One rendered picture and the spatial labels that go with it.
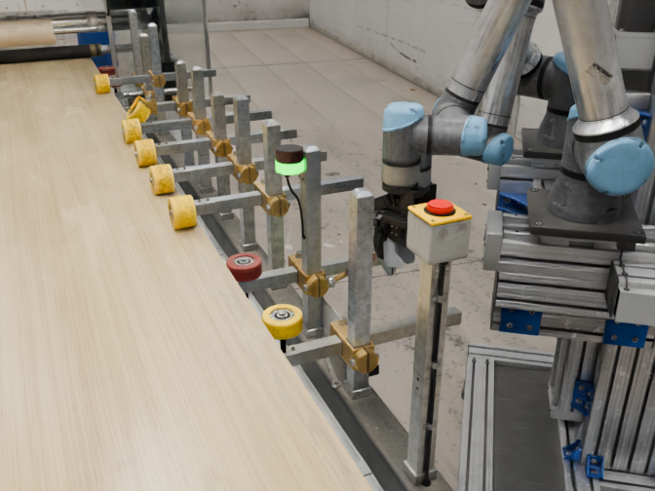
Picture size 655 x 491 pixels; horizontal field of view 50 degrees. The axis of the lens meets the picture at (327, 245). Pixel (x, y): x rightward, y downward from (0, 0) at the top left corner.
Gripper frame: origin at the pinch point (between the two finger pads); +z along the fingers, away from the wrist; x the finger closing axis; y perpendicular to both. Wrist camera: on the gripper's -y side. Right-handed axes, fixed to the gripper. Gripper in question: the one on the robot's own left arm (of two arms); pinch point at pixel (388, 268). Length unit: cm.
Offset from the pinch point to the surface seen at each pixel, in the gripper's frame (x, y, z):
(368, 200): -12.4, 5.3, -20.6
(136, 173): -4, -97, 3
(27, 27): 40, -276, -15
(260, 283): -13.8, -26.4, 9.0
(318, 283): -5.6, -16.0, 8.0
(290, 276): -6.9, -23.9, 8.6
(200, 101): 30, -112, -10
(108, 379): -59, -10, 4
